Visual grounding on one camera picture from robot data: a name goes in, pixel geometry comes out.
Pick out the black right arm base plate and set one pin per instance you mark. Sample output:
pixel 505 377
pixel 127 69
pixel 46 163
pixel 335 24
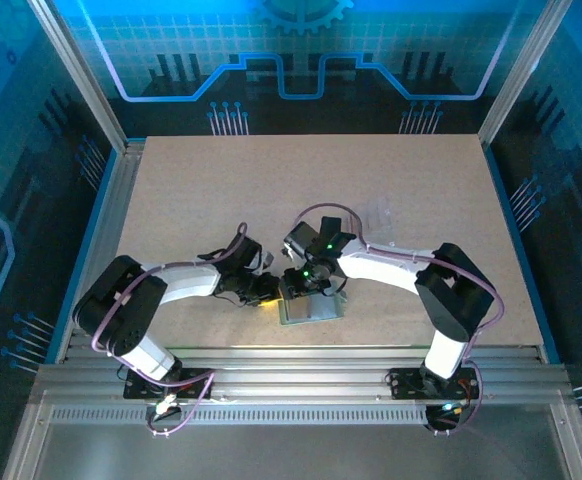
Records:
pixel 401 387

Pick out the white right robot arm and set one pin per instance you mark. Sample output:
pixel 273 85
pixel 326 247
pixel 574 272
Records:
pixel 381 267

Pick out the aluminium frame post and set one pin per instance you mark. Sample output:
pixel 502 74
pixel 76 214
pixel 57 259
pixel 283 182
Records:
pixel 518 75
pixel 86 80

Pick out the blue table edge strip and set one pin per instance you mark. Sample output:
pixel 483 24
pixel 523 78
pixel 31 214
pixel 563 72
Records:
pixel 103 200

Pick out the aluminium side rail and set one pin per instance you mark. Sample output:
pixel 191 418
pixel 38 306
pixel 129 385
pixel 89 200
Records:
pixel 121 210

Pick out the clear acrylic card box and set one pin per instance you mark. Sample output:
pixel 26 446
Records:
pixel 381 220

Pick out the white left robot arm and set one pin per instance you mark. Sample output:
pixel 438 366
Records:
pixel 186 282

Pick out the black connector with lights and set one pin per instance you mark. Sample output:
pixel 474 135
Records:
pixel 446 415

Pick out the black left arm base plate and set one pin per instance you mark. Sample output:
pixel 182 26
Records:
pixel 136 389

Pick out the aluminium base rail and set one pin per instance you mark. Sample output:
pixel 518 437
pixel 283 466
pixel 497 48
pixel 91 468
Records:
pixel 296 380

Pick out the grey metal tray panel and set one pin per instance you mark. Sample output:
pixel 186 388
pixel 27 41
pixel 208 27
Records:
pixel 296 455

